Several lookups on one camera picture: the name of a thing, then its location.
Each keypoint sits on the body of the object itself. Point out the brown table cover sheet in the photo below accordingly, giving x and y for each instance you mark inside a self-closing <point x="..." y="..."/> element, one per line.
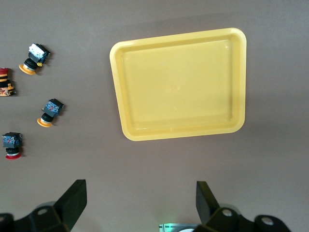
<point x="72" y="29"/>

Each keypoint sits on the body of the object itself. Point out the yellow plastic tray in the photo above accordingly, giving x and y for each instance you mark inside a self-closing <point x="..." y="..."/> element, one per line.
<point x="178" y="87"/>

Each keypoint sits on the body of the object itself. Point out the red orange-striped emergency button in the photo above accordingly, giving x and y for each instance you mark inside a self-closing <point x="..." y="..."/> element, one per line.
<point x="4" y="83"/>

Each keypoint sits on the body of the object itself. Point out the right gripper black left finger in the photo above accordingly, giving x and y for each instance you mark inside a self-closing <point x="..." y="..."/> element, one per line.
<point x="70" y="207"/>

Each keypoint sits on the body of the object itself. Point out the red mushroom push button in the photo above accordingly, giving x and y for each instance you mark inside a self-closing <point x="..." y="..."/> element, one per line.
<point x="12" y="141"/>

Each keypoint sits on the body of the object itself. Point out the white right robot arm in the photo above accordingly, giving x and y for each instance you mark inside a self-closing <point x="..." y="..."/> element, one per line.
<point x="187" y="230"/>

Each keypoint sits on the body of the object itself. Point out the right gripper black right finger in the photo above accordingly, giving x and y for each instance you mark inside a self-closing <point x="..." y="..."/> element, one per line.
<point x="207" y="207"/>

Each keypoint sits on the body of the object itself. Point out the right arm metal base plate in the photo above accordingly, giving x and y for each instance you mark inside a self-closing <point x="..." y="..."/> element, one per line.
<point x="166" y="227"/>

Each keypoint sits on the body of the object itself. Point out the yellow push button switch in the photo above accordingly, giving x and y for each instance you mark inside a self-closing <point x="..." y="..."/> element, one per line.
<point x="36" y="54"/>
<point x="51" y="108"/>

